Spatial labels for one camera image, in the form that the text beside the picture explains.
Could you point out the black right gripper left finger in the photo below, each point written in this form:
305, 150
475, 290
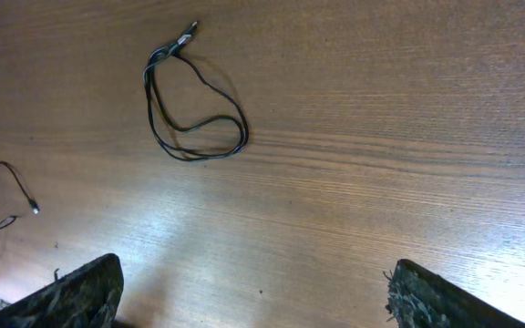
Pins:
88, 297

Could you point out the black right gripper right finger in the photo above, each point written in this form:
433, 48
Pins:
419, 298

